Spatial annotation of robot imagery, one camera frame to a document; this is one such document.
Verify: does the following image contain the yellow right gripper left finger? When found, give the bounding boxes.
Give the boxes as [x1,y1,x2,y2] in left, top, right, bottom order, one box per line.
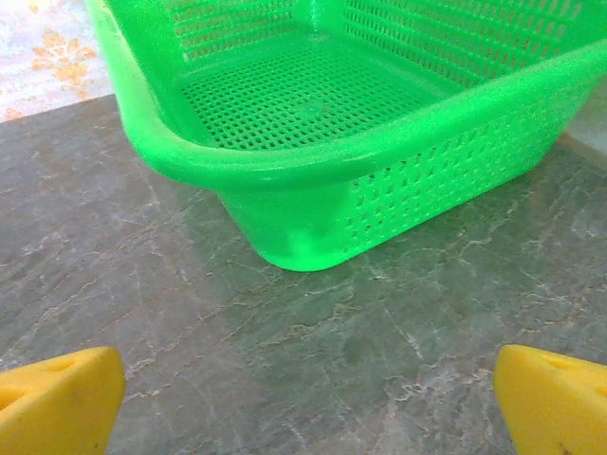
[0,346,127,455]

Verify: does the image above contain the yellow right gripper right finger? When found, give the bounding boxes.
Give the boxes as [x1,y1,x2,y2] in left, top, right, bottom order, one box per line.
[492,344,607,455]

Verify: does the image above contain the green plastic mesh basket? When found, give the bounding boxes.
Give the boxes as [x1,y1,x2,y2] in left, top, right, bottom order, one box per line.
[84,0,607,272]

